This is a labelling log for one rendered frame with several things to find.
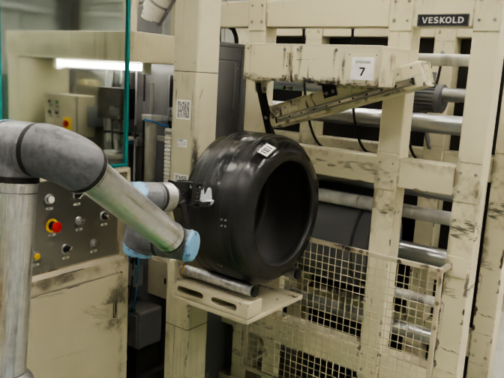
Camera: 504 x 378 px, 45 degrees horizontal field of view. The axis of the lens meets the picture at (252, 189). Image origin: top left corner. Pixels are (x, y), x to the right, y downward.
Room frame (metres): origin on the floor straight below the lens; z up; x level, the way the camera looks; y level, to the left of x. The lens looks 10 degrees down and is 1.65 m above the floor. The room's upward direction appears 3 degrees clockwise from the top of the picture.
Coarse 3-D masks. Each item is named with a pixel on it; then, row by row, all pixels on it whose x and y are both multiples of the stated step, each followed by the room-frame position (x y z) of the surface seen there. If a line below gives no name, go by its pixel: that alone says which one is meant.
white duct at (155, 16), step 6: (150, 0) 2.88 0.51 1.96; (156, 0) 2.87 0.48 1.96; (162, 0) 2.87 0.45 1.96; (168, 0) 2.87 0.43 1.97; (144, 6) 2.91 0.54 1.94; (150, 6) 2.89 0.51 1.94; (156, 6) 2.88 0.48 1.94; (162, 6) 2.88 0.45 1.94; (168, 6) 2.89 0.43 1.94; (144, 12) 2.91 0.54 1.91; (150, 12) 2.89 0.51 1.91; (156, 12) 2.89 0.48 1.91; (162, 12) 2.90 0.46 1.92; (144, 18) 2.91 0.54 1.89; (150, 18) 2.90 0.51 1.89; (156, 18) 2.91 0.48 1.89
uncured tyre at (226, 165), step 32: (224, 160) 2.09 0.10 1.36; (256, 160) 2.06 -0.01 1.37; (288, 160) 2.17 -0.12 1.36; (224, 192) 2.01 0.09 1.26; (256, 192) 2.03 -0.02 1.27; (288, 192) 2.48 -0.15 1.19; (192, 224) 2.07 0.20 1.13; (256, 224) 2.49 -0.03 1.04; (288, 224) 2.45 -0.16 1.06; (224, 256) 2.02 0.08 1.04; (256, 256) 2.05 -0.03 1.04; (288, 256) 2.24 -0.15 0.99
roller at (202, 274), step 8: (184, 272) 2.24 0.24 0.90; (192, 272) 2.22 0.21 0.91; (200, 272) 2.20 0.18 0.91; (208, 272) 2.19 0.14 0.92; (208, 280) 2.17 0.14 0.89; (216, 280) 2.15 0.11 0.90; (224, 280) 2.13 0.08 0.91; (232, 280) 2.12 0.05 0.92; (240, 280) 2.11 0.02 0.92; (232, 288) 2.10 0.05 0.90; (240, 288) 2.08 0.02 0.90; (248, 288) 2.07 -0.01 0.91; (256, 288) 2.07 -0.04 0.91
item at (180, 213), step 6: (180, 204) 1.86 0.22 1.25; (174, 210) 1.89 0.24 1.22; (180, 210) 1.87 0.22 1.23; (186, 210) 1.89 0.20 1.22; (174, 216) 1.90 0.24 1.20; (180, 216) 1.88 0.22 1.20; (186, 216) 1.89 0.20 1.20; (180, 222) 1.89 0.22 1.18; (186, 222) 1.89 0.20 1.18; (186, 228) 1.89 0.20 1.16
